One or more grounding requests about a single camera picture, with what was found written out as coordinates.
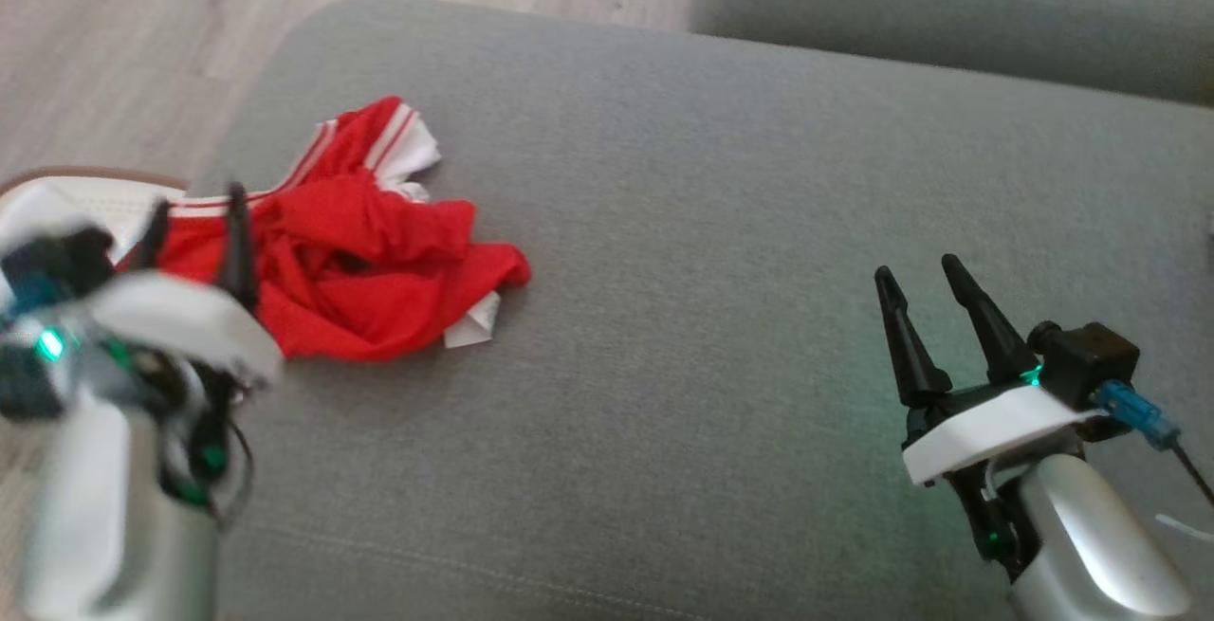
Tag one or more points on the white basket with brown rim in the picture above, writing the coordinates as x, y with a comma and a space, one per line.
104, 204

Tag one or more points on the red garment with white stripes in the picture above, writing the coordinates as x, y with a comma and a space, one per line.
360, 261

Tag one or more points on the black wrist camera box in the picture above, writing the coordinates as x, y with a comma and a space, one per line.
57, 270
1086, 360

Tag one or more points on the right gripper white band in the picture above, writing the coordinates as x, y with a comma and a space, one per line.
996, 431

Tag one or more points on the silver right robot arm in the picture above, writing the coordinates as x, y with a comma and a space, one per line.
1091, 545

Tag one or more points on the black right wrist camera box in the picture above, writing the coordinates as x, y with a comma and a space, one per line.
1086, 360

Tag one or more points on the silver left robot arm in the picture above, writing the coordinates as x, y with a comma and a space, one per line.
104, 507

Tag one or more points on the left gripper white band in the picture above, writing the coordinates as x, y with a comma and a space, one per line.
190, 318

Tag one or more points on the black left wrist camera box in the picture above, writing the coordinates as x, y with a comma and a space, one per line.
57, 270

